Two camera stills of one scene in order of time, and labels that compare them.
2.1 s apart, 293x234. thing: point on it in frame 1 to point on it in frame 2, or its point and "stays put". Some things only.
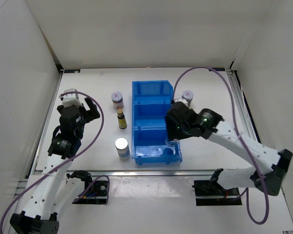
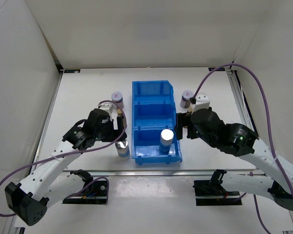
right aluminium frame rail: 245,112 stays put
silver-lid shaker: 121,145 stays put
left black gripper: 93,113 to 114,134
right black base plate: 209,192 stays put
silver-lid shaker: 172,149 to 166,137
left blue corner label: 72,71 stays put
